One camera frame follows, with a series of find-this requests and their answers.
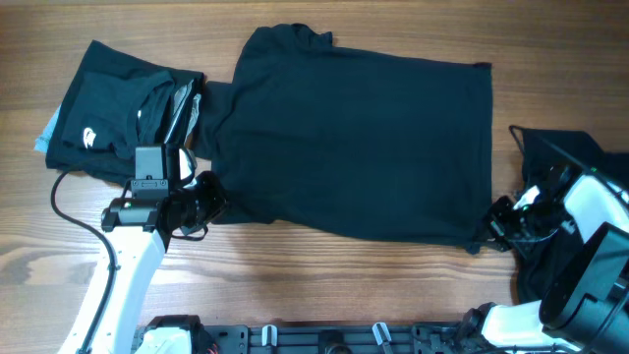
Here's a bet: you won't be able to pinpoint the black polo shirt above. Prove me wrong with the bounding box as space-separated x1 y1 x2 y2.
194 24 493 254

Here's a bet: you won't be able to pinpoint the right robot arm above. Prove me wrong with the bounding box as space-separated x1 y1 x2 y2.
455 162 628 353

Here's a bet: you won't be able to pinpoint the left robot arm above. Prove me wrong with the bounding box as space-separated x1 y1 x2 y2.
61 145 227 353

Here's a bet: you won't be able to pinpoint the pile of black clothes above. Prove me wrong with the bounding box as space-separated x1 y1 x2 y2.
509 125 628 303

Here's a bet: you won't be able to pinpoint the folded black shirt with logo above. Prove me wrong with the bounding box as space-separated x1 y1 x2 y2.
45 40 204 185

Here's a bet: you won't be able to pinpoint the folded grey garment underneath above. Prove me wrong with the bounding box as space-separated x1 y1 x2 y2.
33 106 61 153

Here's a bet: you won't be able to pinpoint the left black cable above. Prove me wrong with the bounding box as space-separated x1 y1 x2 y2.
49 166 129 354

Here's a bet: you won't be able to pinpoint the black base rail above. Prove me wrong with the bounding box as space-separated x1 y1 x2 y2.
132 314 532 354

